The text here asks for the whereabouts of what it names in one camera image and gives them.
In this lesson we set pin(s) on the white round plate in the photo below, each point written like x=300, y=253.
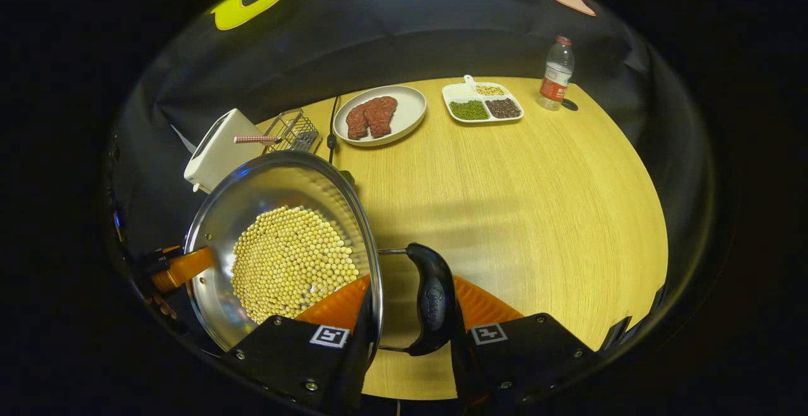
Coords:
x=410, y=110

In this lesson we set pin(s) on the white divided dish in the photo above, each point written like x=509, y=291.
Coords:
x=456, y=91

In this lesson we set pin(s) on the pile of dark red beans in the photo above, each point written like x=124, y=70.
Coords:
x=503, y=108

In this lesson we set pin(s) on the clear plastic water bottle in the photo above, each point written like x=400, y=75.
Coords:
x=555, y=81

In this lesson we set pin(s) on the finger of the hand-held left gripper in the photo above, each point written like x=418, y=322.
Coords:
x=183, y=267

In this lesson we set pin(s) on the white toaster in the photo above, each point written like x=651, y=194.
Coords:
x=218, y=151

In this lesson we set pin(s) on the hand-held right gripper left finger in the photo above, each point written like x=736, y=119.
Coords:
x=284, y=353

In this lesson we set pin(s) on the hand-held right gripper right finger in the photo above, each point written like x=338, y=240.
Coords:
x=524, y=353

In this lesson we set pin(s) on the pile of yellow soybeans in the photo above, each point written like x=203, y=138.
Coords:
x=290, y=264

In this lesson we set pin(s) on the brown meat slice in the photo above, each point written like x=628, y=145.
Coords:
x=356, y=122
x=380, y=116

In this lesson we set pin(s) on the pile of green beans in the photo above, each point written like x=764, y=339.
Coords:
x=468, y=110

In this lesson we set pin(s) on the black chair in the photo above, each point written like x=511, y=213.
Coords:
x=631, y=327

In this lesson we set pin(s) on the pile of pale beans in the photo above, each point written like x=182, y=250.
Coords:
x=490, y=90

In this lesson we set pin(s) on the black table grommet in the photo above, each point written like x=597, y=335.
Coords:
x=569, y=105

